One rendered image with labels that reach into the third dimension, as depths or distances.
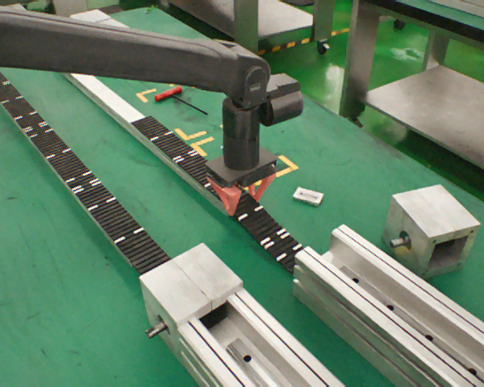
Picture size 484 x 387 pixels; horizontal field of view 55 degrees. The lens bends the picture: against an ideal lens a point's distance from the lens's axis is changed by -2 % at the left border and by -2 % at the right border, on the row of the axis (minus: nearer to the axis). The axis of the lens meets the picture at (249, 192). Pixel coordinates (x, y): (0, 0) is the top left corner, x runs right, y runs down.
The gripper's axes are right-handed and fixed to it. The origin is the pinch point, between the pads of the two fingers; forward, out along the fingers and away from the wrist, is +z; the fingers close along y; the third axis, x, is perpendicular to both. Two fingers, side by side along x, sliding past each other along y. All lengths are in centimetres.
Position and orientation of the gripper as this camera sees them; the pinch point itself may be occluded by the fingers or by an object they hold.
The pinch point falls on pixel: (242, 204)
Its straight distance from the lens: 81.6
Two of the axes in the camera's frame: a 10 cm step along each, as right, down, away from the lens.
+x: -6.3, -4.8, 6.1
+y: 7.8, -3.9, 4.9
